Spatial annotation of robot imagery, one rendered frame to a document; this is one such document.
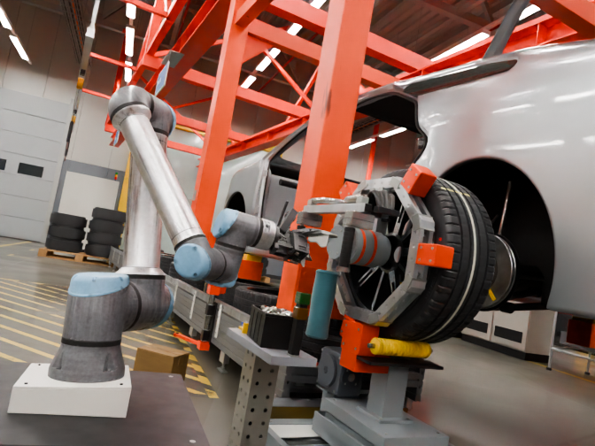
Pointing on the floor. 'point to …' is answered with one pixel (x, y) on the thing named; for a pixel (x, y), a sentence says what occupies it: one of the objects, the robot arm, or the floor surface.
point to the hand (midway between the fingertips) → (324, 247)
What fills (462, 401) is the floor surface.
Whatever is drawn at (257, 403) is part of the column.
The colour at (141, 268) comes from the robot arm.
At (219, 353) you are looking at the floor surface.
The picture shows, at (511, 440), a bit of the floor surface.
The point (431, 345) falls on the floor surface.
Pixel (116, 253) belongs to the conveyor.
